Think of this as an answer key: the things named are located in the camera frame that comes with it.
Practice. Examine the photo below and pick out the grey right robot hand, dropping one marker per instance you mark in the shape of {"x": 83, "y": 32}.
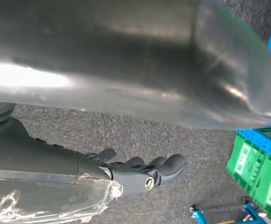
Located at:
{"x": 126, "y": 61}

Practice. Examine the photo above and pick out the blue metal shelf rack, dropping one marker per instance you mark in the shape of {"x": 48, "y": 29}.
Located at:
{"x": 261, "y": 143}

